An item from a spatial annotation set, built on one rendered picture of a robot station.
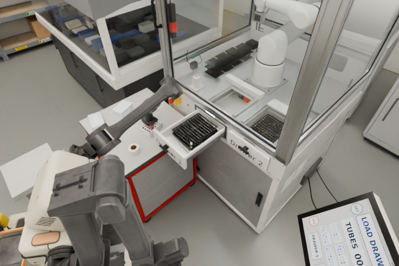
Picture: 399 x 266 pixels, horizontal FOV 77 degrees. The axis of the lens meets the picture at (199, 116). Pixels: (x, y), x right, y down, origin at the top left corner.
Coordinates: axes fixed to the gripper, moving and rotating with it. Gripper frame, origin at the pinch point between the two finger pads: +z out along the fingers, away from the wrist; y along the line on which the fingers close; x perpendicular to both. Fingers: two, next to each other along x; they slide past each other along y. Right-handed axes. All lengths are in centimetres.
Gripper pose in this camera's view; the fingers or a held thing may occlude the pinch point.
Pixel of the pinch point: (151, 127)
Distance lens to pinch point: 169.3
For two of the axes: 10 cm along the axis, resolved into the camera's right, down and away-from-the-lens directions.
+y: -7.8, -4.3, 4.5
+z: 0.3, 7.0, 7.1
